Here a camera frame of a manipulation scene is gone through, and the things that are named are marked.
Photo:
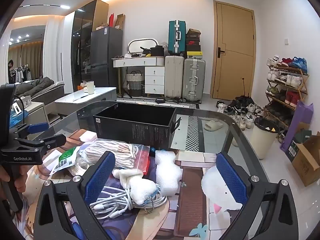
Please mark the pile of shoes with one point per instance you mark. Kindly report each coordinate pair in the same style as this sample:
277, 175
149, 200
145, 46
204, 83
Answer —
240, 112

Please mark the wicker basket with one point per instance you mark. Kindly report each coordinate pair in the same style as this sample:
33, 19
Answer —
135, 82

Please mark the black bag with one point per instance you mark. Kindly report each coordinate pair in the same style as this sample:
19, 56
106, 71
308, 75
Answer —
157, 50

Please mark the oval white mirror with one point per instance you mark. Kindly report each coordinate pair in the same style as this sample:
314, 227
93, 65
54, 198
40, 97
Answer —
140, 43

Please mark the wooden door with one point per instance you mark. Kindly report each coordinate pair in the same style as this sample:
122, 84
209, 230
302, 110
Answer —
233, 52

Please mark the brown cardboard box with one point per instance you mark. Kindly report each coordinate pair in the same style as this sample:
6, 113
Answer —
307, 162

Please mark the beige trash bin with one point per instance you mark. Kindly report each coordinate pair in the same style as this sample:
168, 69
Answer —
263, 140

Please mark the white cup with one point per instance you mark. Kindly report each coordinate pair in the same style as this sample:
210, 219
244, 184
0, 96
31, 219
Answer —
90, 88

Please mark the white plush toy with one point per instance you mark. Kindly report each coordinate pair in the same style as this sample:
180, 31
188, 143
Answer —
137, 185

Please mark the black cardboard box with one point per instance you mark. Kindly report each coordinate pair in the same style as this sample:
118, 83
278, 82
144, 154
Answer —
135, 127

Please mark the green and white packet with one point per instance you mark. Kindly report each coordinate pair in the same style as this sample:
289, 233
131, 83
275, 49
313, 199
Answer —
63, 162

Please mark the silver suitcase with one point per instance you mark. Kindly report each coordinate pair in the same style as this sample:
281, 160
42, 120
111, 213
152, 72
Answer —
193, 80

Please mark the dark green box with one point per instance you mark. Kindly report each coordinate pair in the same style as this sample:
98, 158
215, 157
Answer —
298, 140

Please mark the beige suitcase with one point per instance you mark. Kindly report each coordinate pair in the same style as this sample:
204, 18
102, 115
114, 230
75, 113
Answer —
173, 77

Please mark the teal suitcase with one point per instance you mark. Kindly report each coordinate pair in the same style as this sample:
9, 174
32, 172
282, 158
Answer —
177, 37

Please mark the dark glass wardrobe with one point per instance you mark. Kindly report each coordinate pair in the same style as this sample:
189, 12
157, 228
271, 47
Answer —
83, 42

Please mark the dark grey refrigerator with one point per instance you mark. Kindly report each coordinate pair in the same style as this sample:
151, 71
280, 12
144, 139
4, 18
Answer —
105, 55

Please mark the wooden shoe rack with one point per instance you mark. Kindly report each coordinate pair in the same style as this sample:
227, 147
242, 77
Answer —
285, 90

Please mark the yellow and black shoe box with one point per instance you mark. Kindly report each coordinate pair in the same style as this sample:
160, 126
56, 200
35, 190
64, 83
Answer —
194, 54

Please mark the person's left hand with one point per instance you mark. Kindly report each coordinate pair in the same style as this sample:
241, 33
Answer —
23, 180

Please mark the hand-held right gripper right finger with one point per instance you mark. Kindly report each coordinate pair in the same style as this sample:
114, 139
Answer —
231, 177

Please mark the white round plush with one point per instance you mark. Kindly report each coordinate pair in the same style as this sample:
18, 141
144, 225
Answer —
217, 188

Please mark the white coffee table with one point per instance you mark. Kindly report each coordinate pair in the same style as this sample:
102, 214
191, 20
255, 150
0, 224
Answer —
85, 100

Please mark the white dressing table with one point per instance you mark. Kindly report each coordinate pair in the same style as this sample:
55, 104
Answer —
152, 75

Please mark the black and red shoe box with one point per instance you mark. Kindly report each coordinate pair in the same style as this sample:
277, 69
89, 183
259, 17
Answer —
193, 42

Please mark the beige slipper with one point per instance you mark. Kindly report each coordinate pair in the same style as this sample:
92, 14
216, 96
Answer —
212, 125

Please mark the black umbrella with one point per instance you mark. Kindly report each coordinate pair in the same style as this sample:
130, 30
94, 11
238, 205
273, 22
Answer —
243, 97

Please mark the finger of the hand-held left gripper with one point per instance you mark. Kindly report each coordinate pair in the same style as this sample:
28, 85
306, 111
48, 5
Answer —
50, 141
37, 128

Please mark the white foam sheet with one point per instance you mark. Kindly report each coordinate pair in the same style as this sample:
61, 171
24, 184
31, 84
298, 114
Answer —
166, 172

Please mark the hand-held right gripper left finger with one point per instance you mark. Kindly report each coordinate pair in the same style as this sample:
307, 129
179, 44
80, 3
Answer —
100, 175

